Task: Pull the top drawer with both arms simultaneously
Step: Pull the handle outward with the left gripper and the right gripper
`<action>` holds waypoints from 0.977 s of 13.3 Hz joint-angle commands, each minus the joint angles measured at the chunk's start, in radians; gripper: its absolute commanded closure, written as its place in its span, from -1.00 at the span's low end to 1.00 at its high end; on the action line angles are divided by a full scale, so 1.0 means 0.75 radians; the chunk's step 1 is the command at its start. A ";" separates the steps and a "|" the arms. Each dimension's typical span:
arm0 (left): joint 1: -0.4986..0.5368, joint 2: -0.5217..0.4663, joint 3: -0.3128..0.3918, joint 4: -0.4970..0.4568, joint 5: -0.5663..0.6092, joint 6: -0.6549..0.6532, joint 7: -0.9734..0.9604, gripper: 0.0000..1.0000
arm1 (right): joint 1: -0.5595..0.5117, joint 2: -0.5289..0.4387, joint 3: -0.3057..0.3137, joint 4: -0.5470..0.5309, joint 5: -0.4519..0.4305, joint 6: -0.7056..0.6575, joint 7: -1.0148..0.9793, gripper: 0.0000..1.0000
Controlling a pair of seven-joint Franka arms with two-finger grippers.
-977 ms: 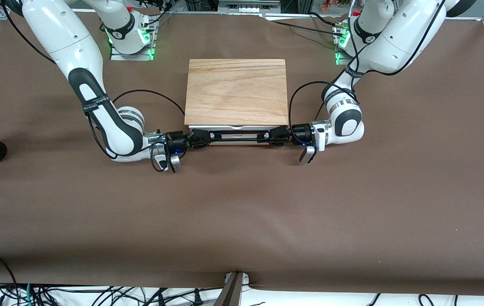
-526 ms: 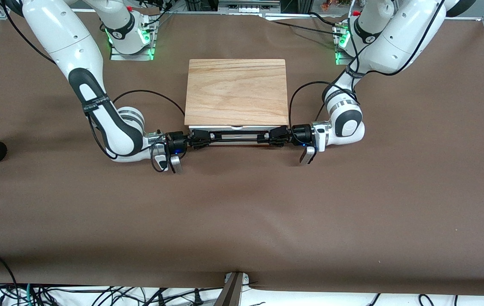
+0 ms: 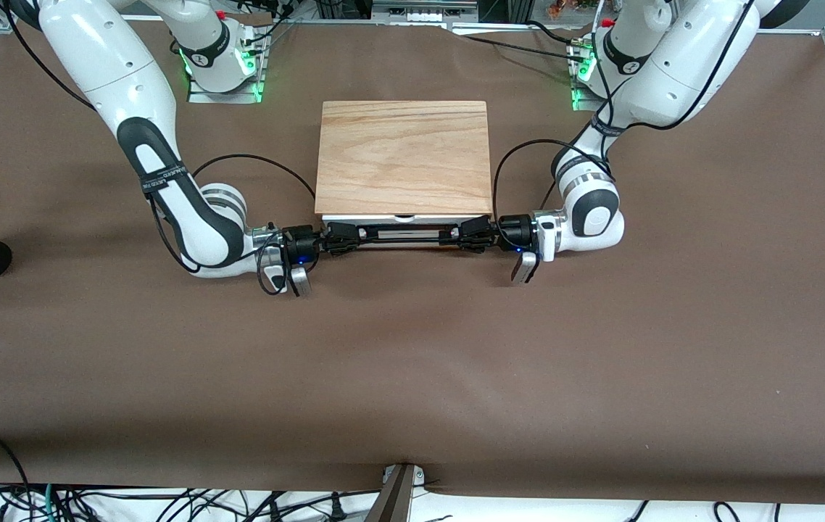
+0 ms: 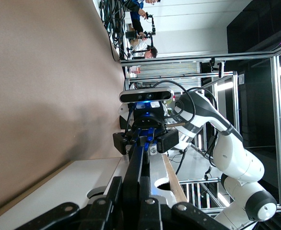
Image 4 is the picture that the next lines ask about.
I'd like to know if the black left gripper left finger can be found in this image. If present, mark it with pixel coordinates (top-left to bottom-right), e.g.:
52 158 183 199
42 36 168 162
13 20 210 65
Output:
15 176 124 230

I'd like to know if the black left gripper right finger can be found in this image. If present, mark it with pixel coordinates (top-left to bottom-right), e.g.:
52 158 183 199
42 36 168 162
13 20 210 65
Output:
138 176 230 230

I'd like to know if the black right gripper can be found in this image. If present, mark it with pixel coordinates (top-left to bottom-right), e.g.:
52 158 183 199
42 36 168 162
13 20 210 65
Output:
112 116 180 155

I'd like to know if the silver metal tool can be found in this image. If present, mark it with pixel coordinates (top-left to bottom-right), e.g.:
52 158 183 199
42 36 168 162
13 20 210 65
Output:
123 143 178 230

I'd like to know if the wooden drawer cabinet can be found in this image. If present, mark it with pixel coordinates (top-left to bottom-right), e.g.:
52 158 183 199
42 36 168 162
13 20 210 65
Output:
0 153 188 225

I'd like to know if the grey slatted shutter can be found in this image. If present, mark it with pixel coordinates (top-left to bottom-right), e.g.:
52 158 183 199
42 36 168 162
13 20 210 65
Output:
138 61 201 78

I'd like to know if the person with dark hair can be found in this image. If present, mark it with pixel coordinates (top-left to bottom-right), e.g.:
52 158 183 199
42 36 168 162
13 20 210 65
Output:
129 39 159 59

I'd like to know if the brown paper table cover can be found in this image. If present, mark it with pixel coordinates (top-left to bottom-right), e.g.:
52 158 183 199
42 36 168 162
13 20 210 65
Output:
0 0 127 216

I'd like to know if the person in blue jacket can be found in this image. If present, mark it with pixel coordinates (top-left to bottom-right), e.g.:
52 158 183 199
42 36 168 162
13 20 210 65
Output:
121 0 162 41

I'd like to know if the white drawer without handle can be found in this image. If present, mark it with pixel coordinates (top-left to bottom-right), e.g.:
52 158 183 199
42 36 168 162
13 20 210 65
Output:
0 157 129 230

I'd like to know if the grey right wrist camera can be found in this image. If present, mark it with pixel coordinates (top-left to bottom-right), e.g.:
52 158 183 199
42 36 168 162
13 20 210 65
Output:
118 87 175 104

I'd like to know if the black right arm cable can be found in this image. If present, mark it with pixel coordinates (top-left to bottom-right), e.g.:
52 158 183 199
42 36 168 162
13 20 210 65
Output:
152 80 196 125

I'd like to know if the black camera on frame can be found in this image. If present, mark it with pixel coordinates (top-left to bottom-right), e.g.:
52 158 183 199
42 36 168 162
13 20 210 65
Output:
209 57 225 79

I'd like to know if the black teleoperation handle rig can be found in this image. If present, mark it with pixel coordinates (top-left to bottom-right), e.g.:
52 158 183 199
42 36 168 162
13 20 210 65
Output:
126 13 157 52

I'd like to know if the black cable tangle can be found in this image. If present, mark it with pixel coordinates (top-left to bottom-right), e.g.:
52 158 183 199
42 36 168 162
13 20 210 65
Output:
98 0 129 60

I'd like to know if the aluminium profile frame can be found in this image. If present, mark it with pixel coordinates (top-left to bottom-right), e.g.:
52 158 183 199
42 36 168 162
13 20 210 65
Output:
120 50 281 214

